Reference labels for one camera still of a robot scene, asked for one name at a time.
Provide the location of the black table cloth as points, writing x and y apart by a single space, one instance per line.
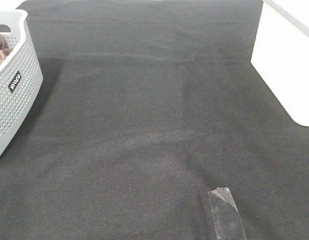
145 107

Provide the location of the clear tape strip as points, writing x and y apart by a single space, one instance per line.
226 217

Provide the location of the white perforated laundry basket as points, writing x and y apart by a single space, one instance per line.
20 75

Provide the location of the white plastic storage bin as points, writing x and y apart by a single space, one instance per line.
281 54

